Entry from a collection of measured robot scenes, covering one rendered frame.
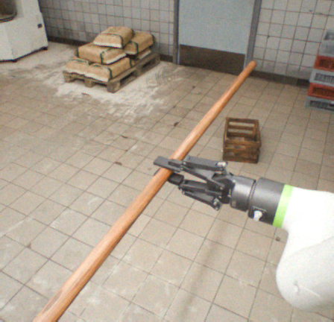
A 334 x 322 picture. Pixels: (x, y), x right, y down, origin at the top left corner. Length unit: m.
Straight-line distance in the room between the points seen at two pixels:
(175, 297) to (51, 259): 0.80
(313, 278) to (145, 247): 1.64
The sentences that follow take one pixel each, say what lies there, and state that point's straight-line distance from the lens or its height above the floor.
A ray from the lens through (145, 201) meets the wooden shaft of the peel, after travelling 0.67.
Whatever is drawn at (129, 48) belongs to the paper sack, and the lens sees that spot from 4.41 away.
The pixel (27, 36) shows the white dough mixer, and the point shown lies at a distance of 5.55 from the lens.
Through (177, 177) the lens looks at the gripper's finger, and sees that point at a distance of 0.77.
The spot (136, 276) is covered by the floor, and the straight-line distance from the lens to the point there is 2.00.
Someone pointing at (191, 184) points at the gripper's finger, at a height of 1.17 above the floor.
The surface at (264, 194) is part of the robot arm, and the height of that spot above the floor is 1.23.
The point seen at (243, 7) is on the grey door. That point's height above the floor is 0.87.
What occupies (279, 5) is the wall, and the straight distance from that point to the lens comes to 4.30.
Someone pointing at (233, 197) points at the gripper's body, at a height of 1.21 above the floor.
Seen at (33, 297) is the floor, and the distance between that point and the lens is 2.06.
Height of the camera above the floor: 1.67
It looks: 36 degrees down
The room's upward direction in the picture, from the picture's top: straight up
